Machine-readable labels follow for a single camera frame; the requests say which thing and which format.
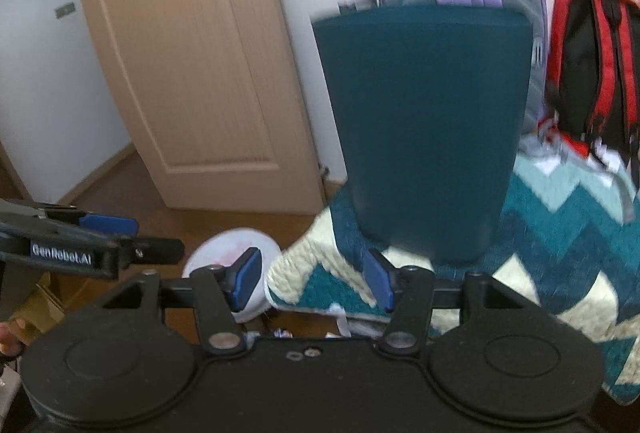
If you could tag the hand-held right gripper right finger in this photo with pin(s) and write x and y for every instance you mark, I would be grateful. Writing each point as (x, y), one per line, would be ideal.
(379, 280)

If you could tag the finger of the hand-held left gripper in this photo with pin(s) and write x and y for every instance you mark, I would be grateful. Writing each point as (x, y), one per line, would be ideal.
(112, 224)
(157, 250)

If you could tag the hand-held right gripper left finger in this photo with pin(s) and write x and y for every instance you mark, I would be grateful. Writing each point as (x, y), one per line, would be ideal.
(244, 280)

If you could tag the white round bin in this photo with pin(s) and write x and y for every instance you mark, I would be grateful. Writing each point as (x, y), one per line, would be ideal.
(220, 250)

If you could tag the person's left hand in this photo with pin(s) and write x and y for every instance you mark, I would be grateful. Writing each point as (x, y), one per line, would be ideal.
(11, 335)

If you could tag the tan object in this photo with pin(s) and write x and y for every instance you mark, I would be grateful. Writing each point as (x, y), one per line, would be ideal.
(40, 305)

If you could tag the small printed wrapper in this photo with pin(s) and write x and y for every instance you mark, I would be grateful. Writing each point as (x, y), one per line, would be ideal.
(282, 332)

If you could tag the white refrigerator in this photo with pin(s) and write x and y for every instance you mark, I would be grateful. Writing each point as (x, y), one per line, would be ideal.
(50, 88)

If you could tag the teal white chevron rug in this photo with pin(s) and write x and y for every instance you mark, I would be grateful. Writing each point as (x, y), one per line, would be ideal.
(550, 238)

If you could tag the beige wooden door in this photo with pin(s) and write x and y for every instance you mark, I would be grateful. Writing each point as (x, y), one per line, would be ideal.
(200, 63)

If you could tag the red black backpack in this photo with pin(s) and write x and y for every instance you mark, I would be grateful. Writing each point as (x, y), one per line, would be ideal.
(595, 63)

